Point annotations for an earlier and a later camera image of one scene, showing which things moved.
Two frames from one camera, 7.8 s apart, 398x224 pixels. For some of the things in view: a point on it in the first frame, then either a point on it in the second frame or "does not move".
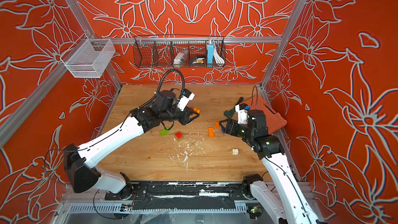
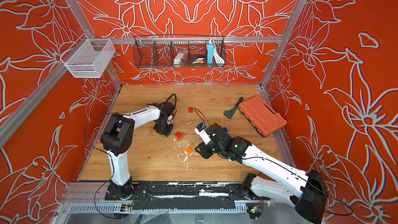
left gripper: (187, 114) to (167, 133)
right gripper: (229, 125) to (203, 152)
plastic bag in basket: (180, 58) does not move
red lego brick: (179, 135) does not move
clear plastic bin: (87, 58) does not move
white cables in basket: (218, 59) does not move
